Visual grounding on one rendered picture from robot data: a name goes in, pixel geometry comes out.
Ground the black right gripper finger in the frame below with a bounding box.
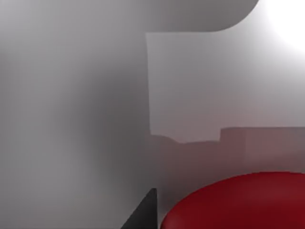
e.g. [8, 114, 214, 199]
[120, 187, 159, 229]

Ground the dark red round object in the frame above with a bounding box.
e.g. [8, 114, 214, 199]
[160, 171, 305, 229]

